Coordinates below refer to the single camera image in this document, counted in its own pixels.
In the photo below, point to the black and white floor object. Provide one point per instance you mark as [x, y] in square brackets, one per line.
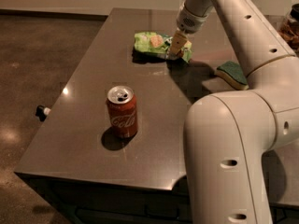
[42, 112]

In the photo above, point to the green and yellow sponge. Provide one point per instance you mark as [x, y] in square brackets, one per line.
[232, 73]

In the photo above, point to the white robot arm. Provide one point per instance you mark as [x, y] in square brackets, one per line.
[226, 133]

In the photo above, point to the snack packet at table edge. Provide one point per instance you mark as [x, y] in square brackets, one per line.
[289, 28]

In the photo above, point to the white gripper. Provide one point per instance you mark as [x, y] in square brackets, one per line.
[191, 21]

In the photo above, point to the red coke can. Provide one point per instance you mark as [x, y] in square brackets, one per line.
[122, 110]

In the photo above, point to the green rice chip bag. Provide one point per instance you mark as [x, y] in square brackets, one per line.
[157, 45]

